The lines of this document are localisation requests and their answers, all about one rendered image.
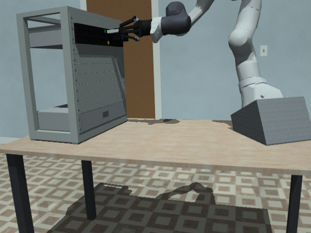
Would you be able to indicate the grey server rack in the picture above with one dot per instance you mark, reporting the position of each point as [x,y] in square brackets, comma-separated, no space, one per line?
[94,73]

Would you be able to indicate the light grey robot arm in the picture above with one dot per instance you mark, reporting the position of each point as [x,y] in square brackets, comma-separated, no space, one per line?
[251,85]

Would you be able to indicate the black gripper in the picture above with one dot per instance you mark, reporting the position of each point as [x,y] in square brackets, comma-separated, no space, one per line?
[140,28]

